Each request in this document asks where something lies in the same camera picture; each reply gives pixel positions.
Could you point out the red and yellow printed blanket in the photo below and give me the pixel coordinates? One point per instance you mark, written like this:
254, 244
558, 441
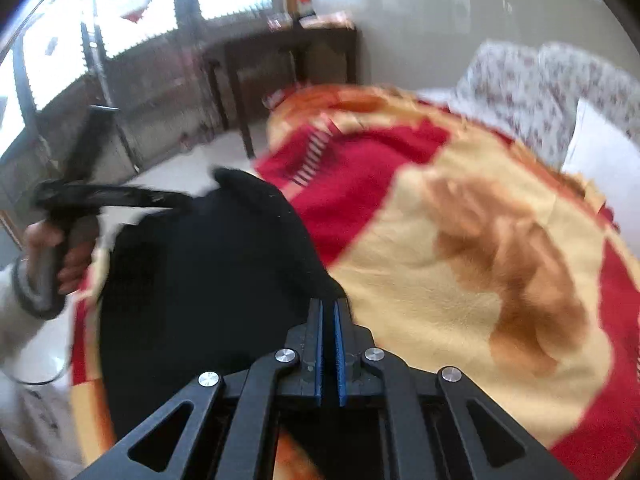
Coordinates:
450, 240

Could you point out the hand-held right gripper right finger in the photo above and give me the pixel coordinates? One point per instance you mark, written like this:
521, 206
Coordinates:
342, 355

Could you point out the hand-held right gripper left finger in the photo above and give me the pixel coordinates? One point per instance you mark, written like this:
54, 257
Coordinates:
319, 355

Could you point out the white pillow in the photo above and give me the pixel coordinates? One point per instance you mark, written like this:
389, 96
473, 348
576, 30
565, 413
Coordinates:
600, 145

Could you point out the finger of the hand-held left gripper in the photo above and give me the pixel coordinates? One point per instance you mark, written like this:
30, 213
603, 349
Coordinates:
140, 196

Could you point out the person's left hand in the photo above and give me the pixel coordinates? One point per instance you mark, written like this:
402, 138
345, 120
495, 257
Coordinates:
70, 265

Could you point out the floral pillows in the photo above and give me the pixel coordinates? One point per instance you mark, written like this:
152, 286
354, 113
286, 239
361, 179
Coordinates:
530, 85

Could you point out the dark wooden table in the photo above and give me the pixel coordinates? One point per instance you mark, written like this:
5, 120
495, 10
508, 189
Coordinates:
280, 55

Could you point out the black pants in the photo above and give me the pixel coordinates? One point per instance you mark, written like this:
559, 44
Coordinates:
200, 280

